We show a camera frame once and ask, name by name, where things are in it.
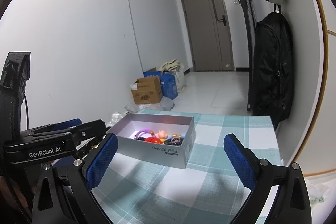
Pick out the red round charm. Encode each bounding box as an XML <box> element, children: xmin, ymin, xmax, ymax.
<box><xmin>145</xmin><ymin>136</ymin><xmax>162</xmax><ymax>144</ymax></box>

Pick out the pink pig figure keychain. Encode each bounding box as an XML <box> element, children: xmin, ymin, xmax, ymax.
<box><xmin>153</xmin><ymin>130</ymin><xmax>169</xmax><ymax>142</ymax></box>

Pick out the black bead bracelet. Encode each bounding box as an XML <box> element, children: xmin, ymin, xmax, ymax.
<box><xmin>133</xmin><ymin>134</ymin><xmax>186</xmax><ymax>148</ymax></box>

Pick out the person's left hand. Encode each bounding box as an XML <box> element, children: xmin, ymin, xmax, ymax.
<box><xmin>0</xmin><ymin>176</ymin><xmax>34</xmax><ymax>217</ymax></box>

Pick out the teal plaid tablecloth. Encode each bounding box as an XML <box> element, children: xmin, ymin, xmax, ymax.
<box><xmin>93</xmin><ymin>113</ymin><xmax>281</xmax><ymax>223</ymax></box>

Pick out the grey cardboard phone box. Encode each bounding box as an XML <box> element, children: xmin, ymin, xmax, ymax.
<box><xmin>109</xmin><ymin>113</ymin><xmax>195</xmax><ymax>169</ymax></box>

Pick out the brown cardboard box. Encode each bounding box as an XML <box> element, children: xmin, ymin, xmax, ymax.
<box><xmin>130</xmin><ymin>76</ymin><xmax>163</xmax><ymax>105</ymax></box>

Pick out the clear plastic packaging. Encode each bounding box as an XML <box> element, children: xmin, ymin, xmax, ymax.
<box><xmin>106</xmin><ymin>96</ymin><xmax>175</xmax><ymax>127</ymax></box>

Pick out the blue cardboard box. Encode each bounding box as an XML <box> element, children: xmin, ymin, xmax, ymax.
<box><xmin>143</xmin><ymin>68</ymin><xmax>178</xmax><ymax>100</ymax></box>

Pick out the white plastic bag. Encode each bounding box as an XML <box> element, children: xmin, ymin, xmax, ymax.
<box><xmin>175</xmin><ymin>69</ymin><xmax>187</xmax><ymax>93</ymax></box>

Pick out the black backpack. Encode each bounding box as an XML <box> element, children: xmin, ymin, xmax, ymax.
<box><xmin>252</xmin><ymin>12</ymin><xmax>294</xmax><ymax>128</ymax></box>

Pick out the beige cloth bag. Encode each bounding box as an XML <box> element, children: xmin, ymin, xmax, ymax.
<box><xmin>158</xmin><ymin>59</ymin><xmax>184</xmax><ymax>75</ymax></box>

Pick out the grey door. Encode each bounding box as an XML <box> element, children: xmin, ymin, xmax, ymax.
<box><xmin>181</xmin><ymin>0</ymin><xmax>234</xmax><ymax>72</ymax></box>

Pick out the black coat rack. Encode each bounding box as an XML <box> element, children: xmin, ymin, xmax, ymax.
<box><xmin>237</xmin><ymin>0</ymin><xmax>256</xmax><ymax>112</ymax></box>

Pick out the black cable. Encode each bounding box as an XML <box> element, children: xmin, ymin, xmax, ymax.
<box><xmin>23</xmin><ymin>93</ymin><xmax>30</xmax><ymax>131</ymax></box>

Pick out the purple bracelet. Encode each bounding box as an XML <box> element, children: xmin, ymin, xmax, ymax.
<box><xmin>129</xmin><ymin>128</ymin><xmax>153</xmax><ymax>139</ymax></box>

